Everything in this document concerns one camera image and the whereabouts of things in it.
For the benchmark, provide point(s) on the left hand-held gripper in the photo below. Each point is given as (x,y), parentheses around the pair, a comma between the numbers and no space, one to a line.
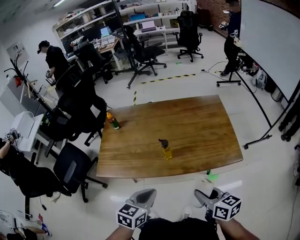
(131,216)

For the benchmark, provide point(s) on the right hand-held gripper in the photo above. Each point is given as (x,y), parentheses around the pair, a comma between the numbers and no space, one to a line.
(226,208)

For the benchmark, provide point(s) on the yellow spray bottle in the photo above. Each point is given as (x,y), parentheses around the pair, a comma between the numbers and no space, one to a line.
(167,152)

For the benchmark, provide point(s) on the hot sauce bottle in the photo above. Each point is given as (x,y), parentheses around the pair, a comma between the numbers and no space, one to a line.
(114,123)

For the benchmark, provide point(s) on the person's right forearm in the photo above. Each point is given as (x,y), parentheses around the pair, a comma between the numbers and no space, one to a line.
(234,232)

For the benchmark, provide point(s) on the person's left forearm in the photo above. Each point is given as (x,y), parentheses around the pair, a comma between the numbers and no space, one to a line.
(119,234)

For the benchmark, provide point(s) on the green floor marker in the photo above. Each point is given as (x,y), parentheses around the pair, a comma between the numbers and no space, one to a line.
(213,177)

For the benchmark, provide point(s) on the person's left white shoe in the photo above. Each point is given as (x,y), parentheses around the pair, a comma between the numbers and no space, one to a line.
(153,213)

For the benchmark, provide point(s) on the person's white shoe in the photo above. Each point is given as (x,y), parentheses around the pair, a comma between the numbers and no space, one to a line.
(186,213)
(153,213)

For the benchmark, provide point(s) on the person's right white shoe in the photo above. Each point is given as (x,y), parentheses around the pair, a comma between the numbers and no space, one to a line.
(186,213)

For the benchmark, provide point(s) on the person's black clothing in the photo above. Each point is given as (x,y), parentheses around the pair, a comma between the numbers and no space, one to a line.
(178,229)

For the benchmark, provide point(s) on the black office chair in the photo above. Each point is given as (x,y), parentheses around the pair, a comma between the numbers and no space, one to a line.
(91,54)
(188,25)
(70,168)
(39,185)
(77,100)
(145,51)

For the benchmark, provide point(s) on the blue white shoe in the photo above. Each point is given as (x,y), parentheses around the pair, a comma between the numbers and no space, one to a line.
(47,229)

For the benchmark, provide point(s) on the short yellow black floor tape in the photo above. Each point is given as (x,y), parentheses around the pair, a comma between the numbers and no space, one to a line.
(218,71)
(135,98)

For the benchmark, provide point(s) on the metal trash bin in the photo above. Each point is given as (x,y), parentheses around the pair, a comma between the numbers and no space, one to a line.
(277,95)

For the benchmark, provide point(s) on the long yellow black floor tape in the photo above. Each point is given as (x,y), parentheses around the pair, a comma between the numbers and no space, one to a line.
(168,78)

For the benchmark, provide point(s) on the white side desk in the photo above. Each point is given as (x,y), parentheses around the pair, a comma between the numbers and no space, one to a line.
(35,131)

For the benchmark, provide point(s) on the wooden desk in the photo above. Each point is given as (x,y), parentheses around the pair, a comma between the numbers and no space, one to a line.
(109,48)

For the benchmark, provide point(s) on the large whiteboard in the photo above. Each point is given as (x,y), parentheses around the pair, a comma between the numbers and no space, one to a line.
(269,35)

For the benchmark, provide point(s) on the silver open laptop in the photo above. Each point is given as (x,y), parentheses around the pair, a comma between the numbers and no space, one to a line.
(105,31)

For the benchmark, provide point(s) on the black coat rack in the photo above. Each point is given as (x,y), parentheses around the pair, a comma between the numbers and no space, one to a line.
(20,75)

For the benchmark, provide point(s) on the yellow box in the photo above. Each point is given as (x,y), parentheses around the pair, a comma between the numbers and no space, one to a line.
(174,23)

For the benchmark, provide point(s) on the blue storage box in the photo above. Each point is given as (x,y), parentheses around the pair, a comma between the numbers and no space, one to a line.
(138,17)

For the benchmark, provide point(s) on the white shelf unit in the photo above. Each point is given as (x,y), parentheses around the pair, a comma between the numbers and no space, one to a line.
(93,16)

